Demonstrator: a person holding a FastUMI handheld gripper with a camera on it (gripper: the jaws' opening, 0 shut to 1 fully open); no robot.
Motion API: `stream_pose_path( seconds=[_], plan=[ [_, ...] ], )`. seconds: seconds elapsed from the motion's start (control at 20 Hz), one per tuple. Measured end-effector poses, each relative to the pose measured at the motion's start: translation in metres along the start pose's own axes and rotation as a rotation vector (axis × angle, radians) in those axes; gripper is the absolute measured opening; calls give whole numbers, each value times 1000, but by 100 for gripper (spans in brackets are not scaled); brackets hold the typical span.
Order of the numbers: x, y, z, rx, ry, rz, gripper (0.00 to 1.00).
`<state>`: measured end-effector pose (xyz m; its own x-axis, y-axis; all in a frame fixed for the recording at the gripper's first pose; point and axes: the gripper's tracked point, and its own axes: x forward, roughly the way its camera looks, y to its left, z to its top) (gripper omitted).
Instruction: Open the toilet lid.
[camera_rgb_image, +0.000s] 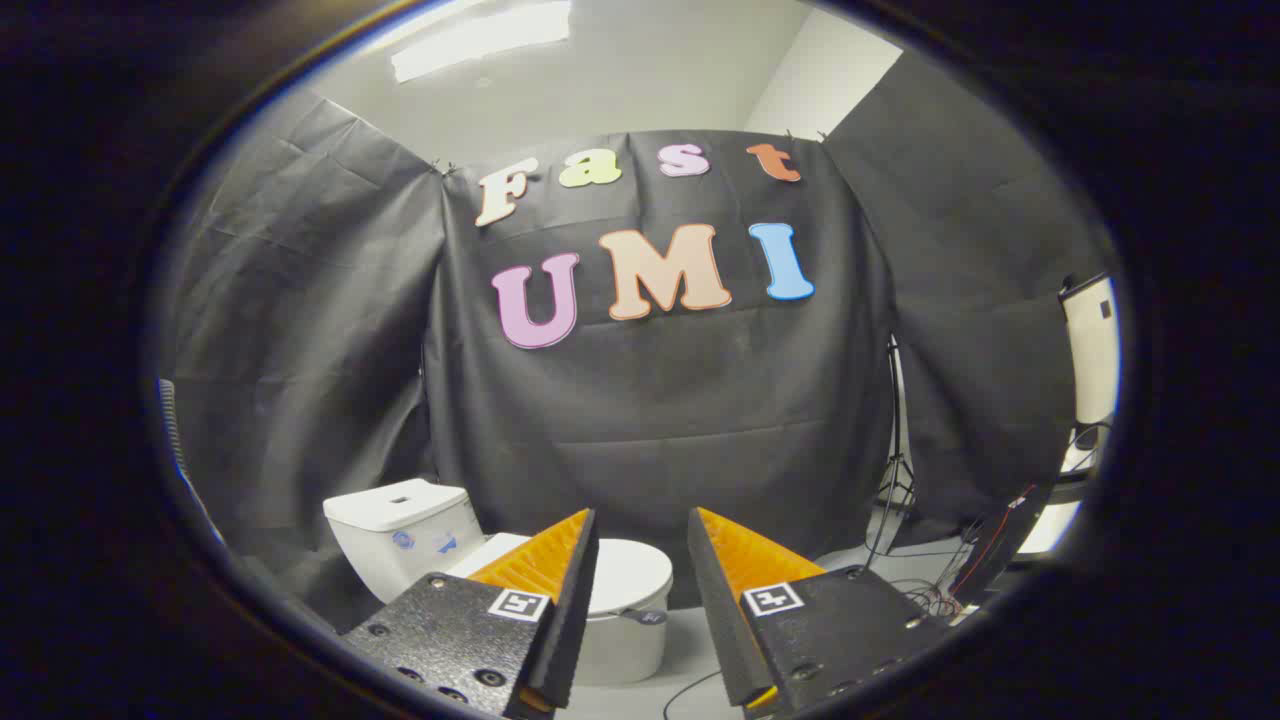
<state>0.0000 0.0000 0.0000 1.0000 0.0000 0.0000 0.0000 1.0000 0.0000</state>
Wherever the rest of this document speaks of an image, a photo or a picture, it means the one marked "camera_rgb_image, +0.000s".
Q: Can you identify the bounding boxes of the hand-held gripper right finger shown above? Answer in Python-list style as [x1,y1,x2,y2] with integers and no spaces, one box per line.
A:
[687,507,951,719]

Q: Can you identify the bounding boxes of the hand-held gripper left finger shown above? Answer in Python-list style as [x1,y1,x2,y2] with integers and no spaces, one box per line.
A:
[340,508,601,720]

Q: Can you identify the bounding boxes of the white toilet lid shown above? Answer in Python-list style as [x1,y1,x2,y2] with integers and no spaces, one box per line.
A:
[447,533,674,619]

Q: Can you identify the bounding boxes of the white toilet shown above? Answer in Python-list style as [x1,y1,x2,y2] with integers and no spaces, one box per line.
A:
[323,478,671,687]

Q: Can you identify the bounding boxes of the black backdrop cloth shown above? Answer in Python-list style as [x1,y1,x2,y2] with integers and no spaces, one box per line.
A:
[165,50,1111,631]

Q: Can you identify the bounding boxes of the grey ribbed panel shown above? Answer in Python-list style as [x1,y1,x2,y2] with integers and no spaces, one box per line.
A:
[158,378,189,476]

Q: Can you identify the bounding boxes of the white upright panel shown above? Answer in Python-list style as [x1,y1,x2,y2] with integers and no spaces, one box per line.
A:
[1060,272,1119,426]

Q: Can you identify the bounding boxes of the tangled floor cables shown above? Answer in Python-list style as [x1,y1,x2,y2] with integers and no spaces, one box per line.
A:
[890,485,1041,621]

